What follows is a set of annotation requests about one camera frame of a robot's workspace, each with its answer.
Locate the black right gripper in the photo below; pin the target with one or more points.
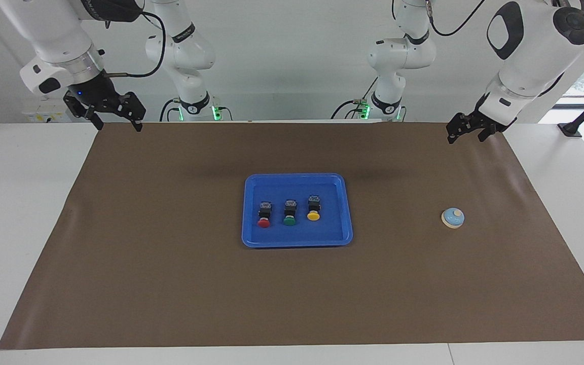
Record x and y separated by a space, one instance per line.
97 94

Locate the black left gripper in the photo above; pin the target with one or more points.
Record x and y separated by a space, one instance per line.
474 121

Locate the yellow push button switch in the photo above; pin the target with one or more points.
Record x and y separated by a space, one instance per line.
313 216

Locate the red push button switch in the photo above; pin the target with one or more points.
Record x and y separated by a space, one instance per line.
264 222

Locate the green push button switch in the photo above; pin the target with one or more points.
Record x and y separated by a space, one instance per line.
289 220

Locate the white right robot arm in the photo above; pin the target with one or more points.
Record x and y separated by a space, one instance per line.
59 40

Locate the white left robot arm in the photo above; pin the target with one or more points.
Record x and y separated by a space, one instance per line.
530 45

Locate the light blue call bell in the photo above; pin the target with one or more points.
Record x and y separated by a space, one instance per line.
453 218

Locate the blue plastic tray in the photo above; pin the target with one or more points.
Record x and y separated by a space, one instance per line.
332 223

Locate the brown table mat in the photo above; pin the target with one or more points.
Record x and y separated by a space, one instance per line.
170 294

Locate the white wall socket box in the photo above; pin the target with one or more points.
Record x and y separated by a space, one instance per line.
43 112

